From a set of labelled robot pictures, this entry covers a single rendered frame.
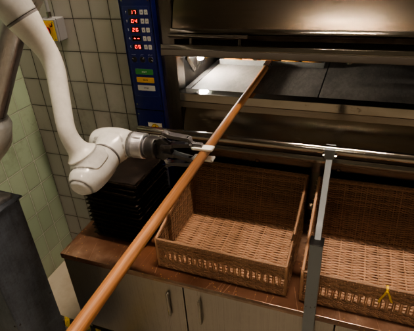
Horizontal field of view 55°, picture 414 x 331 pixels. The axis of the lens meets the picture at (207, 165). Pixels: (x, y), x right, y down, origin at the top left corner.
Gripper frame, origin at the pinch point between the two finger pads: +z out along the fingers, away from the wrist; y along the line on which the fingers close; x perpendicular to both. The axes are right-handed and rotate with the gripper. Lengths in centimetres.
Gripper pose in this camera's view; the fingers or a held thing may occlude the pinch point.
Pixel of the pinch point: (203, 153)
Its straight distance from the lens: 127.4
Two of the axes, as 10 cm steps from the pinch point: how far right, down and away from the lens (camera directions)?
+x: -3.4, 4.9, -8.0
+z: 9.4, 1.2, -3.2
